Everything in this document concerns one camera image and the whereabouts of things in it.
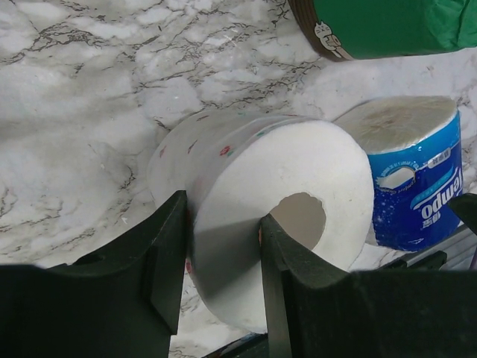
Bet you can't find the green wrapped roll front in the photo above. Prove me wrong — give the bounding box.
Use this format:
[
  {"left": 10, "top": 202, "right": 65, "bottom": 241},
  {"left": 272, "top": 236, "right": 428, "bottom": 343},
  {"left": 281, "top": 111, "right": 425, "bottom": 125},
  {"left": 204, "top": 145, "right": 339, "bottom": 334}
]
[{"left": 288, "top": 0, "right": 476, "bottom": 62}]

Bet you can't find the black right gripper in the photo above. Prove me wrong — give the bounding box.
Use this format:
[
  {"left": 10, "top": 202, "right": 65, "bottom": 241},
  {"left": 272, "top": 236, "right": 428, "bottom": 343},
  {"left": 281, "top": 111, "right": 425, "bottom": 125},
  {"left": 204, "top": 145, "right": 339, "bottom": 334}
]
[{"left": 448, "top": 193, "right": 477, "bottom": 234}]

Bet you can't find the blue Tempo roll right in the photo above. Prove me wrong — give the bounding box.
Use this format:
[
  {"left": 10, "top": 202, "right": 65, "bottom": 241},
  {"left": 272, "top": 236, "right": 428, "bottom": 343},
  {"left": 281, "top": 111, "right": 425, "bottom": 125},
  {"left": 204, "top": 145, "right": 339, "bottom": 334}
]
[{"left": 335, "top": 96, "right": 464, "bottom": 251}]

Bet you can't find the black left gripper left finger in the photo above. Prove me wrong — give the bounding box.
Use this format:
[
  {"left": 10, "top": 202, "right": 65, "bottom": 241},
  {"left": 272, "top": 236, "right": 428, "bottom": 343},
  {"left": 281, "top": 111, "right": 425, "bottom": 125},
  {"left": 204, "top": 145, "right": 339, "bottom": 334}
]
[{"left": 1, "top": 191, "right": 188, "bottom": 357}]

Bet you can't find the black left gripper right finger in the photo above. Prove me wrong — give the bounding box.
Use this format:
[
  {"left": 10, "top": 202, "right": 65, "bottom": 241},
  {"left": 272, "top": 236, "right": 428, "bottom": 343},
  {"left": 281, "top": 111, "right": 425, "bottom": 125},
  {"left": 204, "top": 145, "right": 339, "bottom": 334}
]
[{"left": 260, "top": 216, "right": 476, "bottom": 357}]

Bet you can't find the short floral paper roll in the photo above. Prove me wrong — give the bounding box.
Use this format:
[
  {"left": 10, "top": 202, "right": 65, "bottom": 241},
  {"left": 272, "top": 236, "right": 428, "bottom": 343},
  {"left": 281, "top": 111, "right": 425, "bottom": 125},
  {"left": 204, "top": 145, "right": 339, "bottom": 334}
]
[{"left": 147, "top": 111, "right": 373, "bottom": 333}]

